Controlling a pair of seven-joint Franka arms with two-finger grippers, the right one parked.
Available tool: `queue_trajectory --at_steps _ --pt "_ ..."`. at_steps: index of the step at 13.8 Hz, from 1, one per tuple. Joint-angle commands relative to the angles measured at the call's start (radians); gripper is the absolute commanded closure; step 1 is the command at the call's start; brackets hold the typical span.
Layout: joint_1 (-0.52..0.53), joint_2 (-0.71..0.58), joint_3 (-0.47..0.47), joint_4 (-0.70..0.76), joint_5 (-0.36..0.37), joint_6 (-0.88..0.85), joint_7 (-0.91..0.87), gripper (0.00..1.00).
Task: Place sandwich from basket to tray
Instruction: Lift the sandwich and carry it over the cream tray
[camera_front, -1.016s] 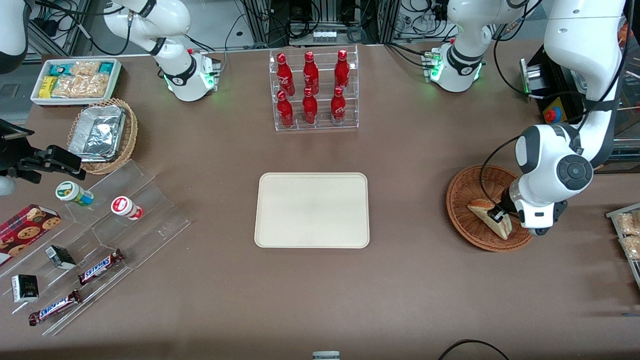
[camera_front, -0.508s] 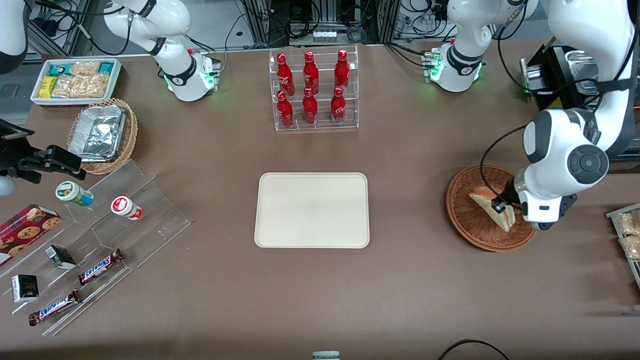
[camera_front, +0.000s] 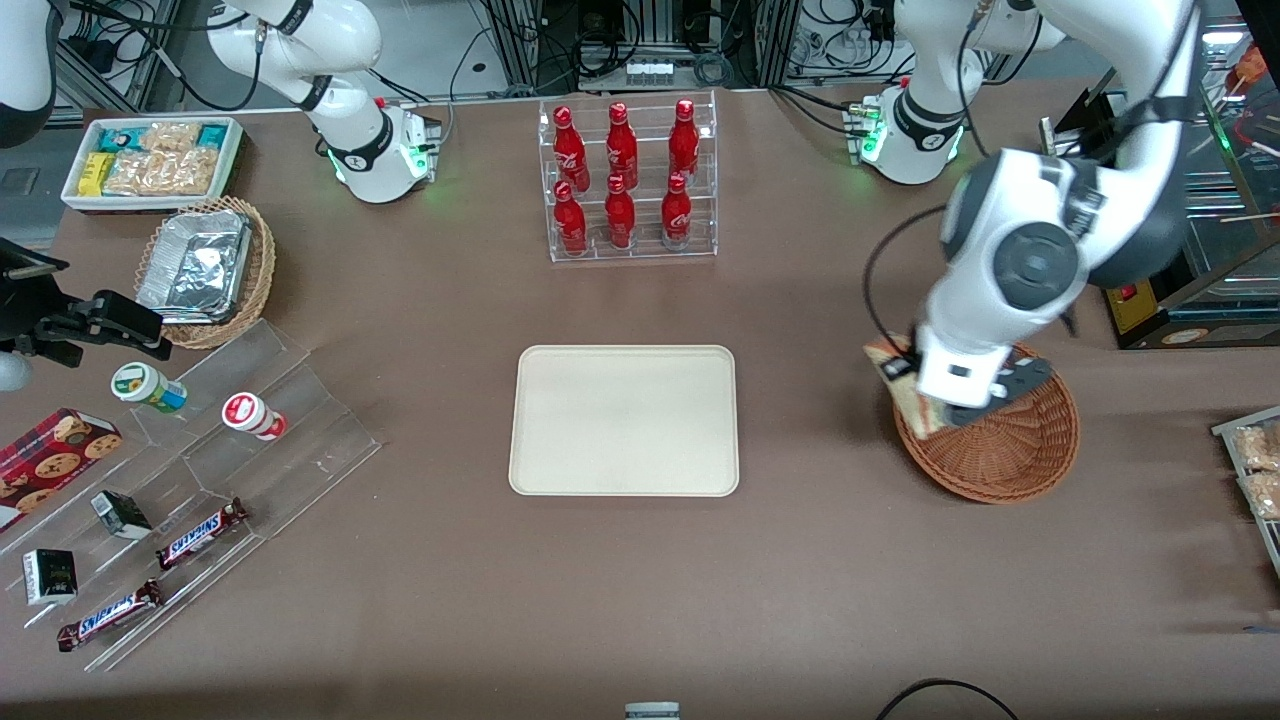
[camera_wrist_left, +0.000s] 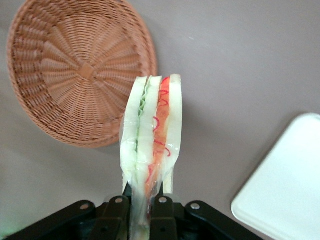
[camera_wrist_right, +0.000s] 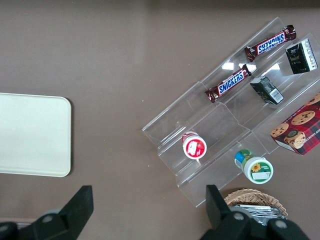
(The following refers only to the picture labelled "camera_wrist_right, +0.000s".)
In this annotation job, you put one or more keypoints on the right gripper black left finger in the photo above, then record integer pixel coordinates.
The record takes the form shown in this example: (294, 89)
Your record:
(72, 212)

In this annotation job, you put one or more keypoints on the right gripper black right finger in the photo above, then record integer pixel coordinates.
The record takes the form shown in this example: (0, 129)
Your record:
(220, 217)

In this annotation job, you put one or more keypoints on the aluminium foil tray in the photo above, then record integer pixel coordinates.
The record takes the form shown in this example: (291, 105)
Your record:
(257, 211)

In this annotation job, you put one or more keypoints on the light tan wicker basket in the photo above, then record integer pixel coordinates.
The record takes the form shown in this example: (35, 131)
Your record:
(252, 196)

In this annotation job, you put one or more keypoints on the cream plastic serving tray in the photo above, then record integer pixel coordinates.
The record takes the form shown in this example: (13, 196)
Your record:
(32, 135)

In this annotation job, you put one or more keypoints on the green lid yogurt cup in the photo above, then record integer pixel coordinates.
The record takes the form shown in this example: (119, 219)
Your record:
(256, 168)

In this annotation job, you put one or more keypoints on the red lid yogurt cup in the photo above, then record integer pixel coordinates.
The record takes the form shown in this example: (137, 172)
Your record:
(194, 147)

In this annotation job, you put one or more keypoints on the clear acrylic stepped stand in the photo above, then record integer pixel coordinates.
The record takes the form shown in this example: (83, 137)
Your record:
(225, 130)

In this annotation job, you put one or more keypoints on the red tartan cookie box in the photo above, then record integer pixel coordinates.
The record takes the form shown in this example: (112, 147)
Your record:
(300, 127)

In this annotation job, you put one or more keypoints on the brown Snickers bar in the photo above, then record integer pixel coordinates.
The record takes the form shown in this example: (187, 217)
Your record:
(230, 83)
(271, 43)

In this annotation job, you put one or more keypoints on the small black carton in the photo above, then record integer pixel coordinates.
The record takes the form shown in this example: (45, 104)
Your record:
(266, 90)
(300, 58)

